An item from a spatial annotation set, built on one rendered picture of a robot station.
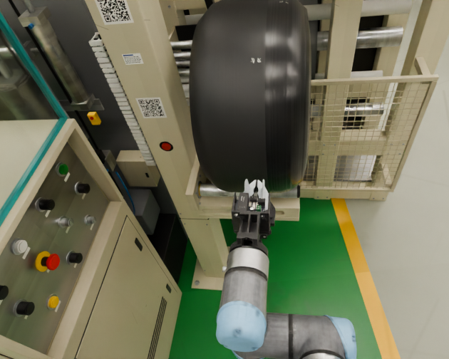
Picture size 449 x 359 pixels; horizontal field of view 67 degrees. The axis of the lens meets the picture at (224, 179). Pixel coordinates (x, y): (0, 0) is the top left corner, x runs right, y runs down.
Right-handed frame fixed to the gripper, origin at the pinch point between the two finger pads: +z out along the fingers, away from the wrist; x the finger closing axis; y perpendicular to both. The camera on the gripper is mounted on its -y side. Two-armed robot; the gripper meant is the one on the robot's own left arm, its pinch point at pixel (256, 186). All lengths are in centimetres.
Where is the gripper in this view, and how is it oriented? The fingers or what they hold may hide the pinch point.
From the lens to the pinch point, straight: 77.9
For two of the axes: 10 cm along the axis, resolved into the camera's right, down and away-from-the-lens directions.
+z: 1.4, -6.9, 7.1
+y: -1.0, -7.2, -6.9
